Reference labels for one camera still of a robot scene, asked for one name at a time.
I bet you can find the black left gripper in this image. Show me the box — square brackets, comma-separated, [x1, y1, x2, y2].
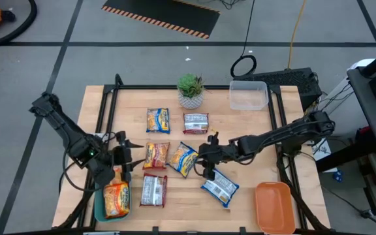
[112, 131, 146, 182]

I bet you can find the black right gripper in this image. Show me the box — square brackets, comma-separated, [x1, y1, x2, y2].
[197, 132, 233, 180]

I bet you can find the red Maruchan noodle pack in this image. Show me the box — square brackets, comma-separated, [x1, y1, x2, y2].
[139, 172, 168, 209]
[142, 142, 171, 170]
[182, 112, 210, 135]

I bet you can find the blue Maruchan noodle pack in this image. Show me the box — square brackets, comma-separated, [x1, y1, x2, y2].
[146, 107, 171, 134]
[168, 141, 199, 179]
[200, 168, 240, 209]

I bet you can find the white triangle-patterned pot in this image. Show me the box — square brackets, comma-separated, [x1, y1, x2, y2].
[177, 89, 204, 110]

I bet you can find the teal plastic bin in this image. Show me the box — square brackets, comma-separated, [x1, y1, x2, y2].
[93, 181, 133, 223]

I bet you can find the green succulent plant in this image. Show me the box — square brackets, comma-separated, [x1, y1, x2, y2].
[176, 73, 207, 99]

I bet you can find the clear plastic bin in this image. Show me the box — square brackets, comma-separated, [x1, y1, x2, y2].
[228, 80, 270, 111]

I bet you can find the orange plastic bin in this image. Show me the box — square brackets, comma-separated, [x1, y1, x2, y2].
[254, 181, 296, 235]

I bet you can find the black computer tower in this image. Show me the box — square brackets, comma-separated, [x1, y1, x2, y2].
[233, 67, 322, 110]

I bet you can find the white paper with writing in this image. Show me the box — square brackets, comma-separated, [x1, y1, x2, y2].
[311, 138, 332, 161]

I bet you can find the black mat with striped edge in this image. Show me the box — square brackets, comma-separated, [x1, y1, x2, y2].
[101, 0, 221, 40]

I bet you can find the dark red object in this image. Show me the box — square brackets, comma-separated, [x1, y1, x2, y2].
[356, 126, 371, 141]

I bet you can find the black metal table frame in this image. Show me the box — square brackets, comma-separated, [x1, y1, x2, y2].
[52, 73, 332, 235]

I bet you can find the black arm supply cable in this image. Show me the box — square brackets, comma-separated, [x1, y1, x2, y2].
[58, 163, 70, 195]

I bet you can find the black hanging cable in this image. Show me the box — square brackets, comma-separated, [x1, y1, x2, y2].
[229, 0, 257, 79]

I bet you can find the yellow hanging cable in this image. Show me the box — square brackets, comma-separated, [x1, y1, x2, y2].
[287, 0, 307, 70]

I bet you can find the black cable tangle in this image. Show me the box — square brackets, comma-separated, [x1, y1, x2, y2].
[196, 0, 241, 10]

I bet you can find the black vacuum hose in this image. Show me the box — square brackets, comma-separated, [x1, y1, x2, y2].
[0, 0, 38, 50]

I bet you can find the black floor cable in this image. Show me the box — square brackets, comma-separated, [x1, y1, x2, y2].
[321, 185, 376, 233]

